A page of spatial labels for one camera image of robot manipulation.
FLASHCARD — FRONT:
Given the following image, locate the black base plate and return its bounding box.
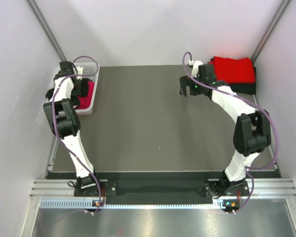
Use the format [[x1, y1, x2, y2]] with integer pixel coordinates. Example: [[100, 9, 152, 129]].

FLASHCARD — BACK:
[[74, 179, 249, 198]]

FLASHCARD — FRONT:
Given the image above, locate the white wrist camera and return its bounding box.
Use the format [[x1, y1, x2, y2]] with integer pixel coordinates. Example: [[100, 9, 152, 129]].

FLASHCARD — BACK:
[[188, 60, 203, 78], [74, 66, 83, 80]]

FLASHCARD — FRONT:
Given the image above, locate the red folded t-shirt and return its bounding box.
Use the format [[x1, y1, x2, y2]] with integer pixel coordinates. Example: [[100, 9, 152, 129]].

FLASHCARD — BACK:
[[209, 56, 256, 84]]

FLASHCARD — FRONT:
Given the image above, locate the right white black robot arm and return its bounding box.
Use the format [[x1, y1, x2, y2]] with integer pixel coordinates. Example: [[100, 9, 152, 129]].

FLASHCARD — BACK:
[[180, 61, 271, 198]]

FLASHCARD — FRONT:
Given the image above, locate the aluminium frame rail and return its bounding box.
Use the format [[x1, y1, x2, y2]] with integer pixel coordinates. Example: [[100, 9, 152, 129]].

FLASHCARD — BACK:
[[30, 178, 296, 199]]

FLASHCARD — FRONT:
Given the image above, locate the black t-shirt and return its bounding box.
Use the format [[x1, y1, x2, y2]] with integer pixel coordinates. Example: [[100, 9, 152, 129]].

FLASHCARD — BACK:
[[71, 96, 79, 109], [209, 58, 258, 95]]

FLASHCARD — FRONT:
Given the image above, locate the right aluminium corner post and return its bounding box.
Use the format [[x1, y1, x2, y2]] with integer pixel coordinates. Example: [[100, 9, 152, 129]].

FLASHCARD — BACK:
[[251, 0, 292, 64]]

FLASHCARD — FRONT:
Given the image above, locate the pink crumpled t-shirt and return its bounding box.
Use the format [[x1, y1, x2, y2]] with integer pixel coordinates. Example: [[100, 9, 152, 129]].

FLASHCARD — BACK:
[[77, 80, 95, 110]]

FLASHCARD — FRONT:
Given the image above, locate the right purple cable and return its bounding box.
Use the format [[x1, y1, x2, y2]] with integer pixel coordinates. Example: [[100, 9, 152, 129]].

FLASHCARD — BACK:
[[182, 51, 279, 214]]

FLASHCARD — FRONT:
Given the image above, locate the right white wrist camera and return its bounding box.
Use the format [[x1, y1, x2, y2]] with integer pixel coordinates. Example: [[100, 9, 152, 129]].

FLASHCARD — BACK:
[[188, 60, 203, 78]]

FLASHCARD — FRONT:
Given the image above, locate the aluminium corner post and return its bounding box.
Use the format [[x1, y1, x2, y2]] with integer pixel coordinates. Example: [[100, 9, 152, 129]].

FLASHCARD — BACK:
[[25, 0, 67, 61], [251, 0, 292, 64]]

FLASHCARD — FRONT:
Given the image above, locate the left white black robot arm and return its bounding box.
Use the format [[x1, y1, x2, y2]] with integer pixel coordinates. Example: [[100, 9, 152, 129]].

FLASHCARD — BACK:
[[43, 61, 102, 197]]

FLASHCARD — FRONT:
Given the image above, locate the left aluminium corner post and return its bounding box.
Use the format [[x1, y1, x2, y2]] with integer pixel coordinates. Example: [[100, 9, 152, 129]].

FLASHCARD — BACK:
[[25, 0, 67, 61]]

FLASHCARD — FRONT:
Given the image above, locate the black folded t-shirt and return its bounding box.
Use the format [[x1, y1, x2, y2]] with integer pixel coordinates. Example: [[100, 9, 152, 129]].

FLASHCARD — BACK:
[[209, 58, 258, 95]]

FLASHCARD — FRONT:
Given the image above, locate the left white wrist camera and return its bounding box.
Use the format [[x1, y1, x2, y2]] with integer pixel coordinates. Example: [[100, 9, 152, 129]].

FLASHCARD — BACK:
[[74, 66, 83, 80]]

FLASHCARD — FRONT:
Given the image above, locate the grey slotted cable duct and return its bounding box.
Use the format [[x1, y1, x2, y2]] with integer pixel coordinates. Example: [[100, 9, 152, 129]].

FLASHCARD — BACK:
[[40, 199, 232, 209]]

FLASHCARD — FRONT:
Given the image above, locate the white plastic basket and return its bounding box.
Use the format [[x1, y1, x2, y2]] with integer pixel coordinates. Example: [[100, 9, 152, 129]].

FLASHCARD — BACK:
[[74, 62, 100, 116]]

